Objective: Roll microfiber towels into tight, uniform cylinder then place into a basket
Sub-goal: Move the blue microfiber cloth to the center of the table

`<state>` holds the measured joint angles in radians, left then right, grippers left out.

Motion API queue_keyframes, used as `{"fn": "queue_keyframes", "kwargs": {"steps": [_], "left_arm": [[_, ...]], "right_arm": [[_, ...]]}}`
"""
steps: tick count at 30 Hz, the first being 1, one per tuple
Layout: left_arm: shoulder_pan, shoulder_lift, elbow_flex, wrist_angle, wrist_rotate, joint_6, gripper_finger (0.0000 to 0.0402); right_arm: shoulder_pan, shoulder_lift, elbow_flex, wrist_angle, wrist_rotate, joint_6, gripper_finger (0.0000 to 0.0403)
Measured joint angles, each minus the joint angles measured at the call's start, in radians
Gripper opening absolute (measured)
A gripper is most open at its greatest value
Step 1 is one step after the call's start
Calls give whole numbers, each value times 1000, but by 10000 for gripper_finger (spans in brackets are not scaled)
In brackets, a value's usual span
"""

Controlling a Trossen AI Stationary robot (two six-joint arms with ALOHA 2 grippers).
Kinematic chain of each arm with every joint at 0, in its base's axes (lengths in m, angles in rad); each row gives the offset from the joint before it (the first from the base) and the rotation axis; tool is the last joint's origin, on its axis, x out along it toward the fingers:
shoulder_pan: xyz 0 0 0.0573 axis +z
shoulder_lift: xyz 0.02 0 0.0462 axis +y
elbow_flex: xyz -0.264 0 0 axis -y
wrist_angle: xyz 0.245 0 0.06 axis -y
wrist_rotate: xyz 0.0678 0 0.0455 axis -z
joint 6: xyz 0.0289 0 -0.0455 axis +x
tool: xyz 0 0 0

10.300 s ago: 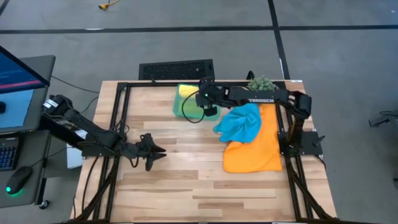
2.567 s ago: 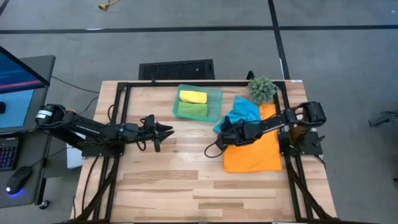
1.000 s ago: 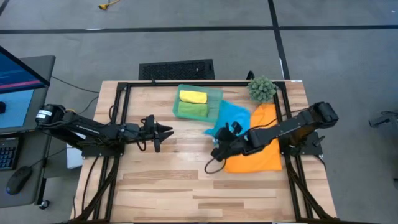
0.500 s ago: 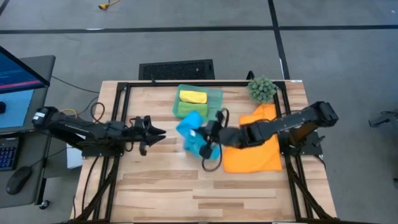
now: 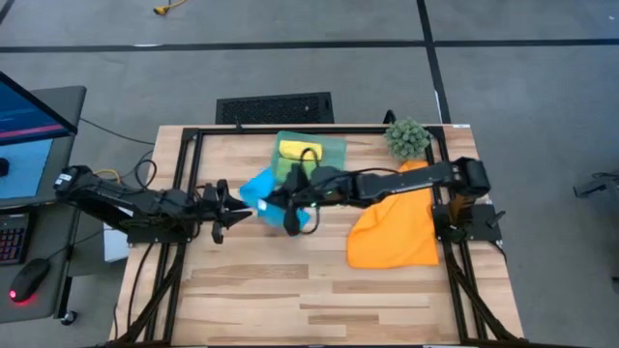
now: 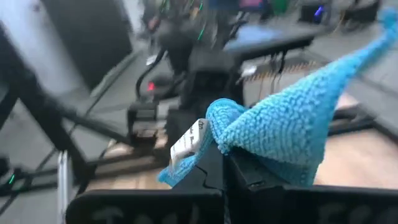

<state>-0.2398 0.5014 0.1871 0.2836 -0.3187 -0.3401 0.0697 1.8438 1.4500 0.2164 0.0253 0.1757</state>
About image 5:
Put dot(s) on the computer monitor with blue screen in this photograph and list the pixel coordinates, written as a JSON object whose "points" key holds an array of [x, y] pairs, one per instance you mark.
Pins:
{"points": [[29, 116]]}

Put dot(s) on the artificial green potted plant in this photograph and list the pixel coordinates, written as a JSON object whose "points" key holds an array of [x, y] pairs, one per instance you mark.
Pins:
{"points": [[407, 139]]}

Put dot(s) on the small black bracket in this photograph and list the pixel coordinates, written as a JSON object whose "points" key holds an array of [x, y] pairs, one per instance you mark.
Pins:
{"points": [[390, 118]]}

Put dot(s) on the orange microfiber towel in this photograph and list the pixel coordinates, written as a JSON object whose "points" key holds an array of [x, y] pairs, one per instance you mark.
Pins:
{"points": [[396, 232]]}

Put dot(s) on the black desk caster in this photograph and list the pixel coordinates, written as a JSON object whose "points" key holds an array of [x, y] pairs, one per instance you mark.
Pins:
{"points": [[69, 317]]}

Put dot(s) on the blue microfiber towel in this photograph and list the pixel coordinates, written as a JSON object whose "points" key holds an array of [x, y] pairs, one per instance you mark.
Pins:
{"points": [[258, 186]]}

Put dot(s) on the black aluminium table frame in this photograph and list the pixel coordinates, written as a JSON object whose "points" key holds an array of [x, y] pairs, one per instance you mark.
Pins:
{"points": [[222, 130]]}

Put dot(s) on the green microfiber towel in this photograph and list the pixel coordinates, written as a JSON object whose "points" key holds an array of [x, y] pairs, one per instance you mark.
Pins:
{"points": [[285, 169]]}

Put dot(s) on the grey side desk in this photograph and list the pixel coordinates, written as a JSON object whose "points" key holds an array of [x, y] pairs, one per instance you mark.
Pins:
{"points": [[60, 145]]}

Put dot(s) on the light blue flat panel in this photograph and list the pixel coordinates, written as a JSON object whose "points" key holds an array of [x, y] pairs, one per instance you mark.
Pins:
{"points": [[24, 169]]}

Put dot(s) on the black computer mouse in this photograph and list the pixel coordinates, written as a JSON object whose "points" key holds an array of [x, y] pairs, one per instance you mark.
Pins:
{"points": [[29, 280]]}

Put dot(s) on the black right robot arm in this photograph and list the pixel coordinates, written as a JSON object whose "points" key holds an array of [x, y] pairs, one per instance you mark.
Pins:
{"points": [[411, 181]]}

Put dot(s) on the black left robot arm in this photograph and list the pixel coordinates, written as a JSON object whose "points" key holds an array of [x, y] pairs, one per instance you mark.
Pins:
{"points": [[126, 203]]}

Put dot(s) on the teal translucent plastic basket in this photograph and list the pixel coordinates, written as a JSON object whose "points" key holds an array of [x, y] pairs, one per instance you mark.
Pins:
{"points": [[333, 145]]}

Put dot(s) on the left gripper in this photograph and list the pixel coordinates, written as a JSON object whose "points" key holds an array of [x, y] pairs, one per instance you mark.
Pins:
{"points": [[217, 208]]}

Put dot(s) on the backlit black keyboard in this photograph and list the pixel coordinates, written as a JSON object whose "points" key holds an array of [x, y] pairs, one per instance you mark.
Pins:
{"points": [[13, 239]]}

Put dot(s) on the yellow microfiber towel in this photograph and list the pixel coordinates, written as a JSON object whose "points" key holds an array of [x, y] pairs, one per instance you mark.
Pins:
{"points": [[295, 147]]}

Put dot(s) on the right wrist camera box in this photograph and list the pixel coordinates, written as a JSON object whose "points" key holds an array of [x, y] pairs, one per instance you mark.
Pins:
{"points": [[291, 222]]}

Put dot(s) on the white box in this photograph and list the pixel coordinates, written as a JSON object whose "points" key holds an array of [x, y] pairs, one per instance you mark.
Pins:
{"points": [[113, 249]]}

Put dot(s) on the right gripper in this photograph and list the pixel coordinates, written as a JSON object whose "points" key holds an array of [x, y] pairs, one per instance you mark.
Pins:
{"points": [[314, 186]]}

